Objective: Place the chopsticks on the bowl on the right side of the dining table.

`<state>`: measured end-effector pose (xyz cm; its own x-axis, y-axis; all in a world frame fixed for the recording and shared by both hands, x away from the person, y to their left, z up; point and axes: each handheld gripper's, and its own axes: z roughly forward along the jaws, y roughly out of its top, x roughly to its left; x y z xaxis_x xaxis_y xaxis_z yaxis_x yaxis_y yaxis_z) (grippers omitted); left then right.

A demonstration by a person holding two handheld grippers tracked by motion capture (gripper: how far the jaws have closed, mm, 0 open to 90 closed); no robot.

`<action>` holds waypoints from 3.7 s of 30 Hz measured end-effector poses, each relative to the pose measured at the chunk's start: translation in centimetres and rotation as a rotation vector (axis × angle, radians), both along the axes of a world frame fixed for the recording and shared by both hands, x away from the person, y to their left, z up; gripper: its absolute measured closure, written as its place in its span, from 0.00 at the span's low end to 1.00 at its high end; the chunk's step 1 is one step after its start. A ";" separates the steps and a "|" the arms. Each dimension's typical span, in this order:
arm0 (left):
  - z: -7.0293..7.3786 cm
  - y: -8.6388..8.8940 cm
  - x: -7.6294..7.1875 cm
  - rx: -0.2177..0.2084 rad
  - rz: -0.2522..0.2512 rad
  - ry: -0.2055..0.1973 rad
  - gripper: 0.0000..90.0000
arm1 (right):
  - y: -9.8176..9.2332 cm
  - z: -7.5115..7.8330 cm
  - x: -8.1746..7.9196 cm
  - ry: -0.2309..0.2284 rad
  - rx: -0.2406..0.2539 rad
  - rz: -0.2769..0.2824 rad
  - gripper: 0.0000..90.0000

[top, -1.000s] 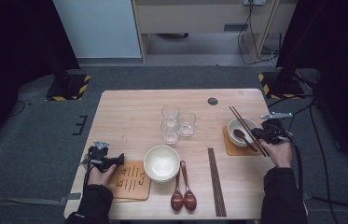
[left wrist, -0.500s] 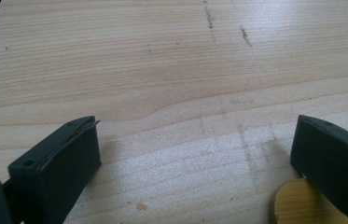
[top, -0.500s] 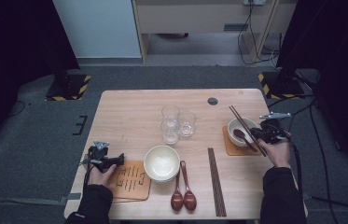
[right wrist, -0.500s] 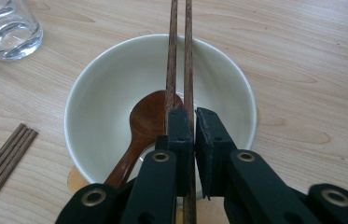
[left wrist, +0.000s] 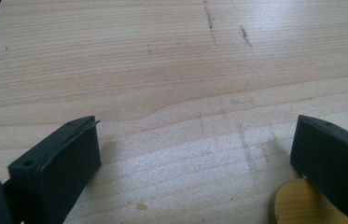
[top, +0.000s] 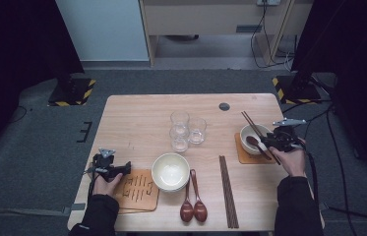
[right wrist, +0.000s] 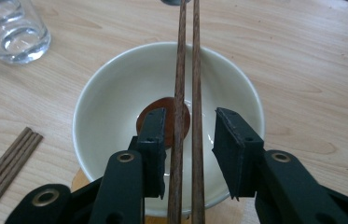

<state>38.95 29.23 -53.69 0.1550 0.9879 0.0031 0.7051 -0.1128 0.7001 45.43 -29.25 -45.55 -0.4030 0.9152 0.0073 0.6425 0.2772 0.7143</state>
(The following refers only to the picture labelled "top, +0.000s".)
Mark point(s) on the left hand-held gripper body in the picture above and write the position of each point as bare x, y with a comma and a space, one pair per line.
104, 165

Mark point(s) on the white power strip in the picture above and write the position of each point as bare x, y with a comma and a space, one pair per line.
268, 2

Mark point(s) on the light wooden desk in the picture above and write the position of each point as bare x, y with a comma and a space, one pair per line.
204, 19

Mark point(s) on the black stand with hazard tape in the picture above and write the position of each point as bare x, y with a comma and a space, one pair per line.
297, 93
73, 93

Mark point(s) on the brown wooden spoon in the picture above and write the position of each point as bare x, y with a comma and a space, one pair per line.
186, 211
200, 211
252, 141

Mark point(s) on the black curtain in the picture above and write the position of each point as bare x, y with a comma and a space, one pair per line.
361, 49
13, 49

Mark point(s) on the carved wooden coaster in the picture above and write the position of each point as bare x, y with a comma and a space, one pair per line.
132, 212
145, 200
241, 157

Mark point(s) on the cream ceramic bowl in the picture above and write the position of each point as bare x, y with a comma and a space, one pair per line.
170, 170
174, 191
244, 132

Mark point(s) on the clear drinking glass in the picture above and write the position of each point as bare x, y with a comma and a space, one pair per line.
179, 117
179, 144
198, 131

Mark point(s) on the white panel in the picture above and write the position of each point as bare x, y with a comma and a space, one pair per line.
105, 29

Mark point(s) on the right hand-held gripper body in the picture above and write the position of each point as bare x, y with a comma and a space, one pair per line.
286, 139

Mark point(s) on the grey round table grommet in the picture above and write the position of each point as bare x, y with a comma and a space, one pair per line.
224, 106

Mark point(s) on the single brown chopstick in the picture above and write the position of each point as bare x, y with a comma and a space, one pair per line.
251, 121
248, 122

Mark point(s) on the person's left hand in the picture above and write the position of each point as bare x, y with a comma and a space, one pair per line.
104, 188

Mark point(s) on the row of brown chopsticks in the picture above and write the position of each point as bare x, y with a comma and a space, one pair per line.
228, 193

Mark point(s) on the person's right hand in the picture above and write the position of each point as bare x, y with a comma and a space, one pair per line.
292, 162

